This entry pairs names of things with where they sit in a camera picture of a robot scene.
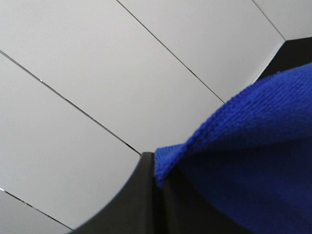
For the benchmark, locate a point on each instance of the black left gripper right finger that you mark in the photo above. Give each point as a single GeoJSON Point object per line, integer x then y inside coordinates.
{"type": "Point", "coordinates": [187, 212]}

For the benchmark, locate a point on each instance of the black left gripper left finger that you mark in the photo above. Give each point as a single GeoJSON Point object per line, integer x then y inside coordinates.
{"type": "Point", "coordinates": [132, 210]}

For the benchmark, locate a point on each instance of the blue microfibre towel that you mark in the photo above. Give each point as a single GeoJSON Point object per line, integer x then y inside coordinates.
{"type": "Point", "coordinates": [252, 158]}

